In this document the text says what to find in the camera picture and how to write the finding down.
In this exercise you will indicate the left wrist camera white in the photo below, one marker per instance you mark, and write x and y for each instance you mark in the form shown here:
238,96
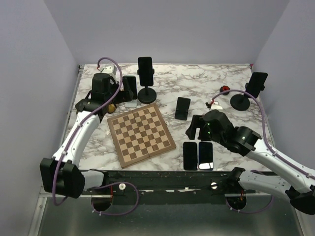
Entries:
109,69

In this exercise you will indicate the black right round-base stand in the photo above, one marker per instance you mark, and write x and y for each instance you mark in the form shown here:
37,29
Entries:
255,85

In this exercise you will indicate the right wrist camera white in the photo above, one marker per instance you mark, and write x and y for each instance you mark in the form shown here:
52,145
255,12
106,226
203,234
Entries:
214,105

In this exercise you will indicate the black tall round-base stand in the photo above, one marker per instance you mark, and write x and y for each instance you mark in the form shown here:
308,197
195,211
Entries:
147,95

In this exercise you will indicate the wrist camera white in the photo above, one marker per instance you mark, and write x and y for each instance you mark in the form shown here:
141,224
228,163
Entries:
109,69
214,105

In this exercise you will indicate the black red knob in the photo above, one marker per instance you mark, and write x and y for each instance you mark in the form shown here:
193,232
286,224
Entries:
225,90

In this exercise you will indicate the white phone stand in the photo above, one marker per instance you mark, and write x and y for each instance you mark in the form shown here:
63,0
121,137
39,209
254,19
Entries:
131,104

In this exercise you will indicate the black folding phone stand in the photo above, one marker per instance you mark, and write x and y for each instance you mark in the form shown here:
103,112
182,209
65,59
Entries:
182,108

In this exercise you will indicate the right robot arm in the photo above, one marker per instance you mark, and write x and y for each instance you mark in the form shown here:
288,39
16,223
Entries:
291,180

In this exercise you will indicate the wooden chessboard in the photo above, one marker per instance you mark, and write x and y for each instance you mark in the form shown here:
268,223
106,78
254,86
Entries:
140,134

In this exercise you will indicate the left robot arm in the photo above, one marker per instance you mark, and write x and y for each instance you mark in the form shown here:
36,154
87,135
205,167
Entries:
60,173

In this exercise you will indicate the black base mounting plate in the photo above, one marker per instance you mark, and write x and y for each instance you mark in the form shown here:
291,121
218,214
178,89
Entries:
169,187

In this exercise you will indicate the phone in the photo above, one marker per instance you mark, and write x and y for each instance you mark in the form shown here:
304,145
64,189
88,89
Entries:
145,71
190,156
130,88
205,156

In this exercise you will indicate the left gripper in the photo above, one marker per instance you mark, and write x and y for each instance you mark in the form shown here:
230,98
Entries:
123,96

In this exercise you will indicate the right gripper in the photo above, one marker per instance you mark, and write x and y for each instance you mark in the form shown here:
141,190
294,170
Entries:
197,121

